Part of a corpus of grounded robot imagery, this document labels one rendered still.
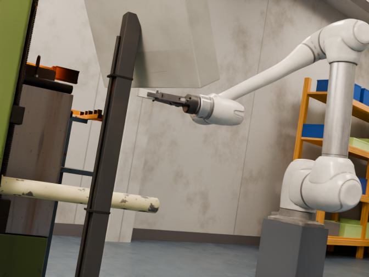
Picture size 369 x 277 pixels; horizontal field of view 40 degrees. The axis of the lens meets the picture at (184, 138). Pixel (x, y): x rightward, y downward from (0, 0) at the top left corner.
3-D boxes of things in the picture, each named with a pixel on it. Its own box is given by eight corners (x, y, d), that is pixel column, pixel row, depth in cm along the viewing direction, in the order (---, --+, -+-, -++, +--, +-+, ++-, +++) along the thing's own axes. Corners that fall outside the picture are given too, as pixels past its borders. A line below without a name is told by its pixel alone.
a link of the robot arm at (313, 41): (291, 42, 220) (311, 36, 208) (320, 23, 226) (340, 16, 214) (305, 69, 223) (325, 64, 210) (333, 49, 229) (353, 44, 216)
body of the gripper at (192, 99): (198, 114, 191) (176, 109, 187) (189, 115, 199) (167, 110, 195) (201, 94, 192) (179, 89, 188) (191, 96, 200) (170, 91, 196)
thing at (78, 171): (73, 172, 251) (74, 168, 251) (102, 178, 216) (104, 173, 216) (11, 162, 236) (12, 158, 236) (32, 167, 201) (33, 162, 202)
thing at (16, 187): (152, 214, 151) (155, 195, 151) (158, 216, 146) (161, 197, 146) (-4, 194, 133) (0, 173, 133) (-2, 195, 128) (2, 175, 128)
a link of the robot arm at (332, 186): (330, 210, 212) (368, 217, 192) (297, 208, 205) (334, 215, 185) (346, 29, 217) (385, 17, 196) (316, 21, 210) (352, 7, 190)
